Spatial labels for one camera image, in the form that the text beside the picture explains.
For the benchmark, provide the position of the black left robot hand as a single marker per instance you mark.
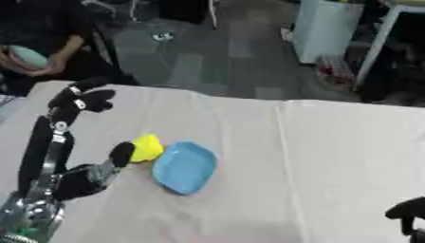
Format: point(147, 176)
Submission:
point(39, 152)

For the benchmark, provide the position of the small white floor object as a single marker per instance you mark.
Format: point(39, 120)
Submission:
point(164, 36)

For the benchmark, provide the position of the red and white bag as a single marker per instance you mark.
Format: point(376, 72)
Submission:
point(335, 69)

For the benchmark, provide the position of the blue plastic dish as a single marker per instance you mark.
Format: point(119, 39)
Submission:
point(185, 167)

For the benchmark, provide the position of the person's right hand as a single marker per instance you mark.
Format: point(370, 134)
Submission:
point(9, 62)

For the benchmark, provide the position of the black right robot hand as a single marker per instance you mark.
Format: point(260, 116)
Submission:
point(410, 209)

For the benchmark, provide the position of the white cabinet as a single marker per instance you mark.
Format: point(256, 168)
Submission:
point(324, 30)

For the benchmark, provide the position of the yellow toy block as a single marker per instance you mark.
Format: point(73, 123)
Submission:
point(147, 147)

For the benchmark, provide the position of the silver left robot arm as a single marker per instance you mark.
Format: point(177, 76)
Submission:
point(30, 218)

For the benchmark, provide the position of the person's left hand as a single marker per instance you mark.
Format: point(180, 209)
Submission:
point(51, 67)

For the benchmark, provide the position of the person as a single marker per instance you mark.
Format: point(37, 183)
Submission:
point(39, 19)

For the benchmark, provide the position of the white table leg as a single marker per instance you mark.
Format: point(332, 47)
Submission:
point(376, 47)

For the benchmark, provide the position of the pale teal oval object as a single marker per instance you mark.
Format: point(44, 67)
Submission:
point(29, 56)

